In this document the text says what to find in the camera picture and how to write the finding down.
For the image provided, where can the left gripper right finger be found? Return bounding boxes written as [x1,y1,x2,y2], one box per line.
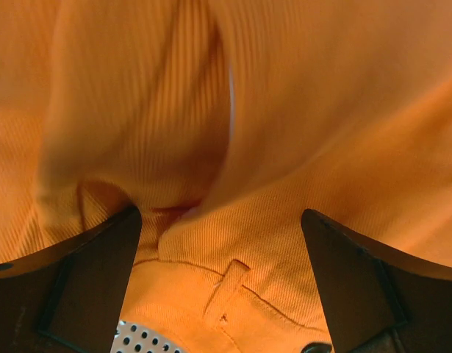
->
[301,209,452,352]

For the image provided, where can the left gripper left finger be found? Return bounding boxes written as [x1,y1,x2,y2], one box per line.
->
[0,206,142,352]

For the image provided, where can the orange trousers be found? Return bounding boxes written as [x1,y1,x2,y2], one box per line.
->
[0,1,452,352]

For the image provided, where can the white perforated plastic basket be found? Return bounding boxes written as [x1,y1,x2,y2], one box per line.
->
[110,320,186,353]

